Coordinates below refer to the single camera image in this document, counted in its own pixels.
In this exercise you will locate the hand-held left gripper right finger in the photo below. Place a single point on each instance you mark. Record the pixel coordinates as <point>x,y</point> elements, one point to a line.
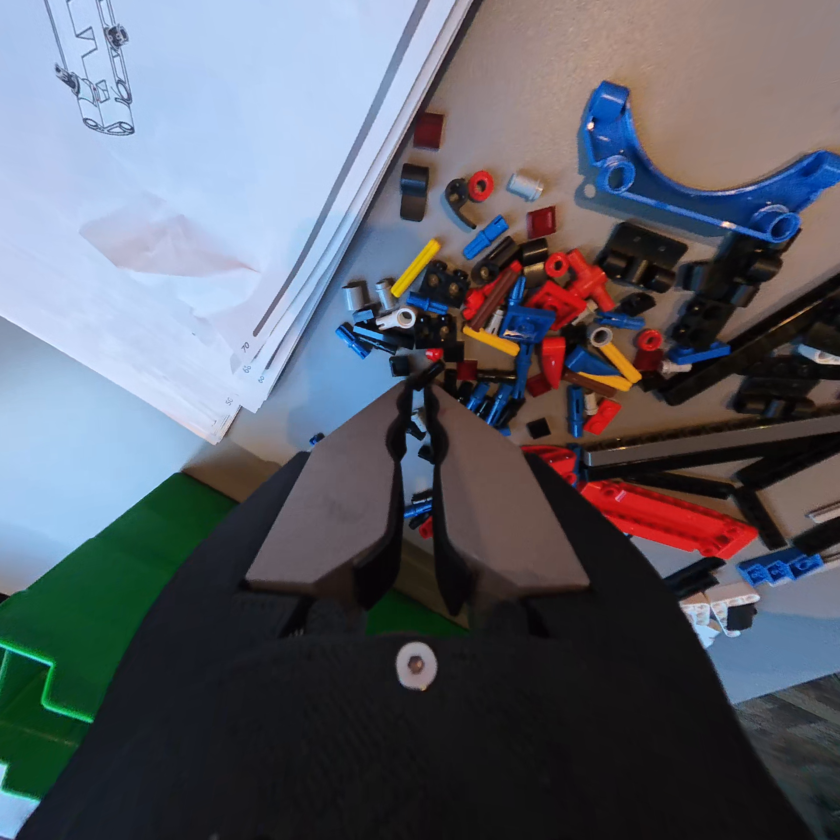
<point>505,518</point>

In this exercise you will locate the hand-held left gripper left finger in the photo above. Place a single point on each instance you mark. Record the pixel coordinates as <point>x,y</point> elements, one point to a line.
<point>328,505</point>

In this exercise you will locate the black lego connector pin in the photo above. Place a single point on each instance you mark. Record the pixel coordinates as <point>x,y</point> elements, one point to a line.
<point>426,377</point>

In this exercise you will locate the pile of small lego pieces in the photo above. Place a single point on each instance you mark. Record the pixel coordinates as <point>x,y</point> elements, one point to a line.
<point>525,308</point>

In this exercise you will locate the grey desk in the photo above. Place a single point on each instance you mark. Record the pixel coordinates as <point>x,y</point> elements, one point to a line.
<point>525,65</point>

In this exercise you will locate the red flat lego panel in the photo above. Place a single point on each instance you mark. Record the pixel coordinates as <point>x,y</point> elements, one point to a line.
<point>669,518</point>

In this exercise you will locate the white lego connector pieces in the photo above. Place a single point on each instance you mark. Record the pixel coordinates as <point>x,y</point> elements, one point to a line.
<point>718,607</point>

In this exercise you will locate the green plastic bin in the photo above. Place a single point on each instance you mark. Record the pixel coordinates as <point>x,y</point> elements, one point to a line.
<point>98,590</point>

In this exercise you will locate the heap of long black beams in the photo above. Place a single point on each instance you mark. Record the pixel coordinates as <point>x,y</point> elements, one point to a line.
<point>754,394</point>

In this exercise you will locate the blue small lego brick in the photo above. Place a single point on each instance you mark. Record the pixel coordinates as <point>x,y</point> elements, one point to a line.
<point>781,569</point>

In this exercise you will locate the grey lego axle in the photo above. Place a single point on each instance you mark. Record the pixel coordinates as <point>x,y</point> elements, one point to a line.
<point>825,512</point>

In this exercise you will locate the lego instruction booklet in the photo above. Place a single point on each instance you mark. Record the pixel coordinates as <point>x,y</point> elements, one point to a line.
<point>197,197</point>

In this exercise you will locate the blue curved lego arch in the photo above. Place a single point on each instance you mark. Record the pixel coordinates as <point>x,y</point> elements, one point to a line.
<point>610,151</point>

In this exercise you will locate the black lego bracket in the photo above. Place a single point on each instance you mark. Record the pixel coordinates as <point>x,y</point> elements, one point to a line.
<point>640,256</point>

